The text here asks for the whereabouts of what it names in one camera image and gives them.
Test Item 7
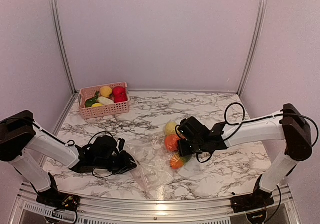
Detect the right aluminium corner post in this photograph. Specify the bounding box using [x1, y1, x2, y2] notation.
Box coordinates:
[237, 0, 268, 97]

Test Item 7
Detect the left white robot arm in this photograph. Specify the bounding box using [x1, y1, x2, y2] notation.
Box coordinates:
[0, 110, 137, 206]

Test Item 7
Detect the left aluminium corner post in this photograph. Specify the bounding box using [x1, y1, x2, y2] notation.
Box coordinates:
[50, 0, 77, 95]

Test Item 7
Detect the clear zip top bag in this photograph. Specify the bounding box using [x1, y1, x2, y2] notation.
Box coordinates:
[125, 127, 184, 192]

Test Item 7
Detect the green fake vegetable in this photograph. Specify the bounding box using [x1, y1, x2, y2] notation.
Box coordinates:
[85, 98, 97, 108]

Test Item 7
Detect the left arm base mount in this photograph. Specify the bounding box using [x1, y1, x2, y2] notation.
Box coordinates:
[36, 173, 80, 211]

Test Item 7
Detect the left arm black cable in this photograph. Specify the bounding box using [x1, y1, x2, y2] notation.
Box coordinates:
[0, 117, 118, 178]

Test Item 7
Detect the peach coloured fake fruit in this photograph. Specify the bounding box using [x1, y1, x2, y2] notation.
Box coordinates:
[99, 85, 113, 97]

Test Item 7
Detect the white fake cabbage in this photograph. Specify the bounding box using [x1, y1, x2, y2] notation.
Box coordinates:
[97, 96, 114, 105]

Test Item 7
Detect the orange fake fruit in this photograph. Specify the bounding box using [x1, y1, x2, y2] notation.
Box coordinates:
[164, 134, 180, 151]

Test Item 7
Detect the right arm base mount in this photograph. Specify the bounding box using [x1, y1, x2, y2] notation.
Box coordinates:
[231, 175, 275, 213]

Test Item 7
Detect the aluminium corner post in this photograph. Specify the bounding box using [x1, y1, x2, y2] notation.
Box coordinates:
[237, 0, 268, 97]
[50, 0, 77, 95]

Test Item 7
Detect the yellow fake lemon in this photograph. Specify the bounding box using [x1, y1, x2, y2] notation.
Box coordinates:
[164, 121, 177, 136]

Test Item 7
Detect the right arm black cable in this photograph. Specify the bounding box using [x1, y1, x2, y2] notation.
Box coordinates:
[174, 102, 318, 192]

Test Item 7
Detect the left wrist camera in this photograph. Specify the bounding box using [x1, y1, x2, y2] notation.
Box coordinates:
[118, 138, 126, 152]

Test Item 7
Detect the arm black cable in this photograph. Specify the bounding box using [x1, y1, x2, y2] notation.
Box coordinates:
[0, 117, 118, 178]
[174, 102, 318, 192]

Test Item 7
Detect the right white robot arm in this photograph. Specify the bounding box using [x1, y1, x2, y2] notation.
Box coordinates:
[175, 103, 315, 208]

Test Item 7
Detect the pink perforated plastic basket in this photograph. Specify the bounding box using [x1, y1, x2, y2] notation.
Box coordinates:
[78, 82, 130, 119]

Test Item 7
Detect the green red fake mango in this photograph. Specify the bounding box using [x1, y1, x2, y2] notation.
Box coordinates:
[170, 153, 192, 169]

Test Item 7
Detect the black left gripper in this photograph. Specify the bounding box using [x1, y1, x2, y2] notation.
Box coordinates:
[95, 150, 141, 175]

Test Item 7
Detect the aluminium front frame rail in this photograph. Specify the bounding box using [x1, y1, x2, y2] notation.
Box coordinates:
[9, 183, 301, 224]

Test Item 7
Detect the yellow fake pear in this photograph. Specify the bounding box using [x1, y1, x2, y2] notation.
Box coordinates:
[91, 102, 103, 107]

